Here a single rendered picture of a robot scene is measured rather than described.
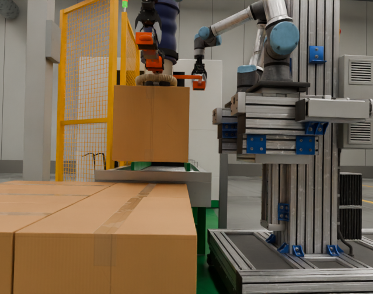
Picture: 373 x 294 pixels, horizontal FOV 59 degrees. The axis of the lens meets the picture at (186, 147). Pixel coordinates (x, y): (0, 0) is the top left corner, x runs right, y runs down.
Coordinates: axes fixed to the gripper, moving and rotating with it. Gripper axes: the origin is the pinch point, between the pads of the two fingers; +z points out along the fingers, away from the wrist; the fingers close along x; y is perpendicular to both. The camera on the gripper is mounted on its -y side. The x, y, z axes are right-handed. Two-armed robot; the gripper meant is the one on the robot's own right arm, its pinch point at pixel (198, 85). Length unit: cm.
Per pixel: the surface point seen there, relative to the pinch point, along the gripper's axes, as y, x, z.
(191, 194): 34, -5, 72
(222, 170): -22, 20, 61
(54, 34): -36, -117, -48
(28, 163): -31, -135, 57
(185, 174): 34, -9, 60
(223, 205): -22, 21, 88
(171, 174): 35, -17, 60
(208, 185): 34, 5, 67
